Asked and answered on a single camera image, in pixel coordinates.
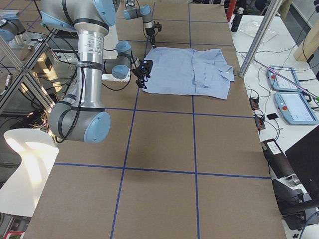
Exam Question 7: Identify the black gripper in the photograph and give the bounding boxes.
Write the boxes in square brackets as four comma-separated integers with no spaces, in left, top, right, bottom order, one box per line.
[132,59,153,89]
[145,21,162,48]

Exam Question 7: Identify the light blue striped shirt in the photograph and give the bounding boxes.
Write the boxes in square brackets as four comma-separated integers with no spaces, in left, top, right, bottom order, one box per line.
[144,47,235,100]

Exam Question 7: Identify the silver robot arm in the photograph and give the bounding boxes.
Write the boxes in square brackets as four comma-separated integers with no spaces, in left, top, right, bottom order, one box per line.
[123,0,162,48]
[41,0,153,143]

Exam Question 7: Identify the black water bottle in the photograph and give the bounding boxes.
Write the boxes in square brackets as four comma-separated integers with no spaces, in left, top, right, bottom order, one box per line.
[231,7,244,32]

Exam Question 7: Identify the red water bottle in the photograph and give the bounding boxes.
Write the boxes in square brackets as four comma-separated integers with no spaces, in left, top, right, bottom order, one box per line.
[226,0,237,22]

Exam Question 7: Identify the clear plastic bag green print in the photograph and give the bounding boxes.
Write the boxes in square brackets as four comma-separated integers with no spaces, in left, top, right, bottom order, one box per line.
[239,19,279,43]

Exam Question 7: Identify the small circuit board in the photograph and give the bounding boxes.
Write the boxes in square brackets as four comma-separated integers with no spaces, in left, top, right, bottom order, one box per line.
[249,98,260,110]

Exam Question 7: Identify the upper blue teach pendant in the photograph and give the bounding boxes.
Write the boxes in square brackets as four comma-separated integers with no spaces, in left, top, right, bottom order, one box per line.
[266,65,304,92]

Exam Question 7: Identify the blue teach pendant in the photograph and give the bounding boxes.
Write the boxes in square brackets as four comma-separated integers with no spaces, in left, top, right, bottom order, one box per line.
[266,65,304,92]
[275,92,319,125]

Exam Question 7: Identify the lower blue teach pendant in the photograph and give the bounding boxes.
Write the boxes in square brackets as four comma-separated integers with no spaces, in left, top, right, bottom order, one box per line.
[275,92,319,125]

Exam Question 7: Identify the black cylinder device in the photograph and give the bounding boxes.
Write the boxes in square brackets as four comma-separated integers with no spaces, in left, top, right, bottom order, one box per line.
[261,139,295,179]

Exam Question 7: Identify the white moulded chair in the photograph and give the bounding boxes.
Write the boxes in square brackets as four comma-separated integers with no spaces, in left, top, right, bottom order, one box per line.
[0,128,59,217]

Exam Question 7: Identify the black monitor screen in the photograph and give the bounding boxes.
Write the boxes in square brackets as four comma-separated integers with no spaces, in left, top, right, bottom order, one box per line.
[285,127,319,199]

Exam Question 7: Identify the white pedestal column base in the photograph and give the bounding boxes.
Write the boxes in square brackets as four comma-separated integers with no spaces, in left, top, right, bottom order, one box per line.
[102,24,130,82]

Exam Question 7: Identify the aluminium frame post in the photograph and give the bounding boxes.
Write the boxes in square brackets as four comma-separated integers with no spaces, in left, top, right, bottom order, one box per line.
[239,0,283,78]

